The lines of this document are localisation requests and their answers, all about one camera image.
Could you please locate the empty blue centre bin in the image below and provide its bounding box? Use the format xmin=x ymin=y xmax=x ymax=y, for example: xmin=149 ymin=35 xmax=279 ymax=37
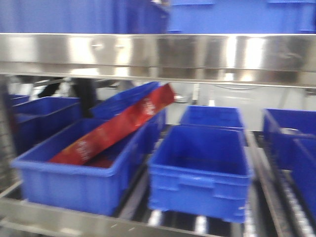
xmin=148 ymin=125 xmax=252 ymax=223

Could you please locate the blue bin rear centre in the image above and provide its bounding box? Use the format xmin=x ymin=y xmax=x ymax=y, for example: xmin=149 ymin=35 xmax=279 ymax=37
xmin=179 ymin=105 xmax=245 ymax=131

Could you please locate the blue bin with red package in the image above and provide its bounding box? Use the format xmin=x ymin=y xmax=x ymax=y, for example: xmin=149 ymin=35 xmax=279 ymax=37
xmin=11 ymin=118 xmax=149 ymax=216

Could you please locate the blue bin far left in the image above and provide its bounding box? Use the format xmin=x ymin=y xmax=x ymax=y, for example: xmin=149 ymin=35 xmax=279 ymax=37
xmin=13 ymin=97 xmax=82 ymax=154

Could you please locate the blue bin right rear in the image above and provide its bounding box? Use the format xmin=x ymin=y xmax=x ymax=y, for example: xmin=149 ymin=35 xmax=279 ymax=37
xmin=263 ymin=108 xmax=316 ymax=170

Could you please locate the blue bin right front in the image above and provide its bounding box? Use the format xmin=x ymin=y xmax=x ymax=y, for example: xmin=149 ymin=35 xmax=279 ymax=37
xmin=291 ymin=138 xmax=316 ymax=219

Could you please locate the upper shelf dark blue crate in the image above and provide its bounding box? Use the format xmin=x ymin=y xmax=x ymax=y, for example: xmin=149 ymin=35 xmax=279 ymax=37
xmin=0 ymin=0 xmax=169 ymax=34

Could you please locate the red foil package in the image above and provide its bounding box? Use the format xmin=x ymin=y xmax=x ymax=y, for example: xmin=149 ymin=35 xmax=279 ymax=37
xmin=49 ymin=83 xmax=174 ymax=165

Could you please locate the steel roller divider rail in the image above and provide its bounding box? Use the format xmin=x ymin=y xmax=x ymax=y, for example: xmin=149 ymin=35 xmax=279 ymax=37
xmin=245 ymin=130 xmax=294 ymax=237

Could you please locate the stainless steel shelf rail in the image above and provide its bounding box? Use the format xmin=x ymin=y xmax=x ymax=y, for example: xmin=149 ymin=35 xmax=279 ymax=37
xmin=0 ymin=33 xmax=316 ymax=88

